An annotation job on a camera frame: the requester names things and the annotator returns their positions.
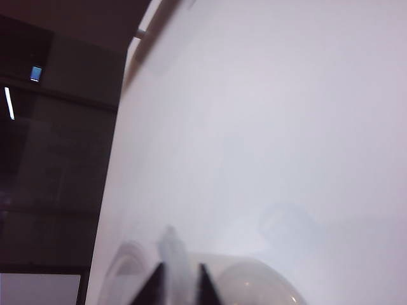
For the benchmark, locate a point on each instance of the clear plastic snap lid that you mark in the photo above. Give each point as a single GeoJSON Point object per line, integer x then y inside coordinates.
{"type": "Point", "coordinates": [254, 279]}

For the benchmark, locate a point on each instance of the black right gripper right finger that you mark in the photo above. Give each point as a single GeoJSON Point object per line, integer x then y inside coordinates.
{"type": "Point", "coordinates": [206, 289]}

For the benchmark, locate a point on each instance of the white flat panel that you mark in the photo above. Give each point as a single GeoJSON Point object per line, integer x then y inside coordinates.
{"type": "Point", "coordinates": [38, 289]}

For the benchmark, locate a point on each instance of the small blue lit screen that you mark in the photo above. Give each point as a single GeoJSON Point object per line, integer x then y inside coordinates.
{"type": "Point", "coordinates": [36, 73]}

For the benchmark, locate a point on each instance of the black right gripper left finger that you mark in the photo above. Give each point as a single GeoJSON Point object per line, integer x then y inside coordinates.
{"type": "Point", "coordinates": [154, 289]}

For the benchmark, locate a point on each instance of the short white light tube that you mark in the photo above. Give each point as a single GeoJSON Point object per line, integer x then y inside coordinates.
{"type": "Point", "coordinates": [9, 103]}

